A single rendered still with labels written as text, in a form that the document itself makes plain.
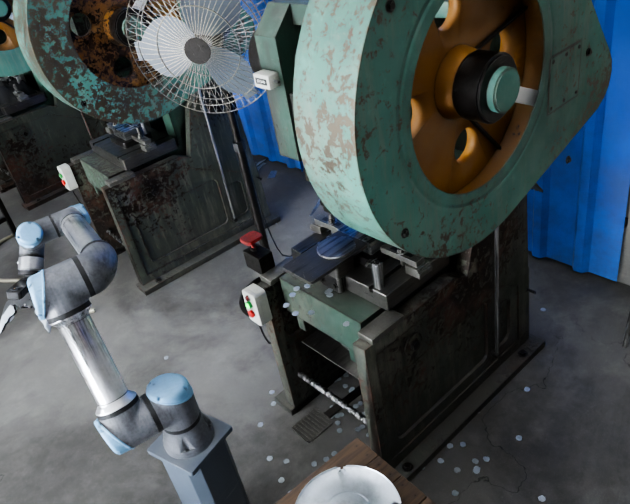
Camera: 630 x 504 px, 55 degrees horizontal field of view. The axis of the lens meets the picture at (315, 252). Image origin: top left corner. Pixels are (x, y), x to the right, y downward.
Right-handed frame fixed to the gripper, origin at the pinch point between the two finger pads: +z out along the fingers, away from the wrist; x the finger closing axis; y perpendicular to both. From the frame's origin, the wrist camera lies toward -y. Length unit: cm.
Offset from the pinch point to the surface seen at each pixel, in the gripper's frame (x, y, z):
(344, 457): -99, -13, 38
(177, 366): -34, 86, 13
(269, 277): -77, 11, -19
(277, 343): -79, 27, 4
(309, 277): -89, -17, -15
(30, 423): 27, 79, 36
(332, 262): -96, -14, -20
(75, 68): 3, 42, -109
